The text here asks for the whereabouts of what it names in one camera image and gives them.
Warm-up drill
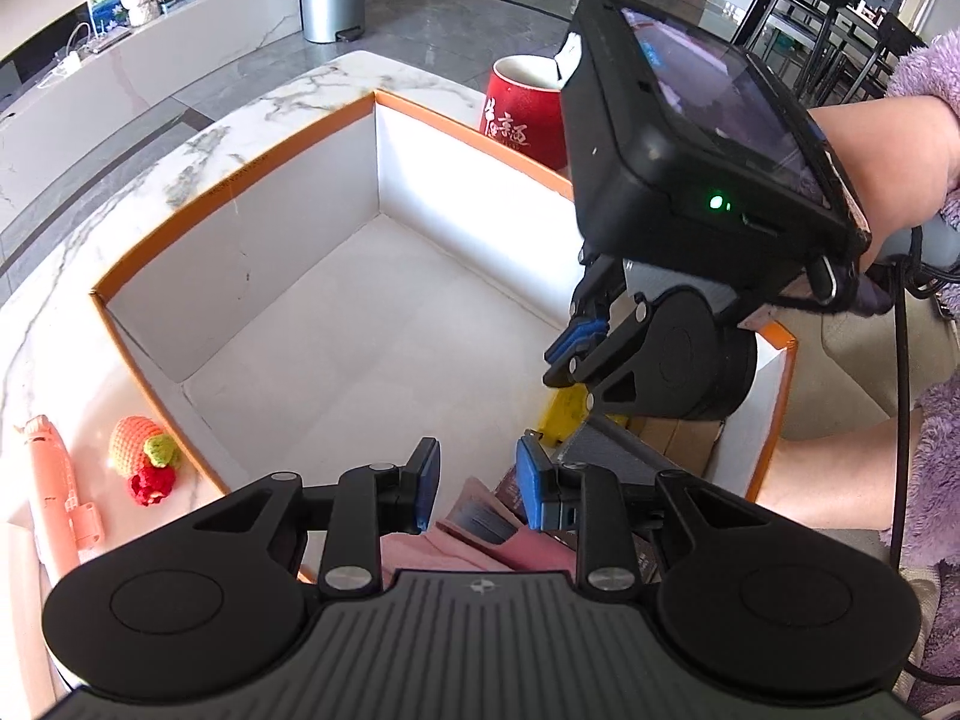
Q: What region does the black cable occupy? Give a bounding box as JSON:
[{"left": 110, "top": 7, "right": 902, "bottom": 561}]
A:
[{"left": 886, "top": 227, "right": 960, "bottom": 688}]

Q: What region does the pink towel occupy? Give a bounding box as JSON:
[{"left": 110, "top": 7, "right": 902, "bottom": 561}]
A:
[{"left": 381, "top": 478, "right": 576, "bottom": 585}]

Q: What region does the orange rimmed white box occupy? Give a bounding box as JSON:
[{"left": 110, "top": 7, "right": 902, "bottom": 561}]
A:
[{"left": 89, "top": 88, "right": 799, "bottom": 587}]

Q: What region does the dark grey box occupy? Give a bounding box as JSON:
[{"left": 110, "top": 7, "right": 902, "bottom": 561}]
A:
[{"left": 551, "top": 415, "right": 690, "bottom": 499}]

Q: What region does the black camera box with screen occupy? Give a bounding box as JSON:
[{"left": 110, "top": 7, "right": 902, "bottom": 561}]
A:
[{"left": 558, "top": 0, "right": 871, "bottom": 305}]

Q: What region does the orange knitted ball toy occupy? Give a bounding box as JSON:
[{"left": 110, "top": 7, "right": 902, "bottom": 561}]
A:
[{"left": 107, "top": 416, "right": 182, "bottom": 507}]

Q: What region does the yellow tape measure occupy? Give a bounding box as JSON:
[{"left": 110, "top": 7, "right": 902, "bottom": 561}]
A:
[{"left": 534, "top": 383, "right": 589, "bottom": 449}]

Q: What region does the person's right hand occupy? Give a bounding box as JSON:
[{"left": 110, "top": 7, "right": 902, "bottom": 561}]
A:
[{"left": 809, "top": 96, "right": 958, "bottom": 270}]

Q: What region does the black dining chair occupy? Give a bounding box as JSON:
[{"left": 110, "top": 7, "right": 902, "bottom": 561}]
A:
[{"left": 732, "top": 0, "right": 924, "bottom": 106}]

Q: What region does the red mug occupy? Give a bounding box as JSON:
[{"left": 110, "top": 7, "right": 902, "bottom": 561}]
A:
[{"left": 478, "top": 55, "right": 568, "bottom": 172}]

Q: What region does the person's right forearm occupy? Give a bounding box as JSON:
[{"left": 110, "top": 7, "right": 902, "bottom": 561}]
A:
[{"left": 885, "top": 28, "right": 960, "bottom": 117}]

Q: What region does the small brown cardboard box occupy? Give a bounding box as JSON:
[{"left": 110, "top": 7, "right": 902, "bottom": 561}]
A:
[{"left": 628, "top": 418, "right": 724, "bottom": 476}]

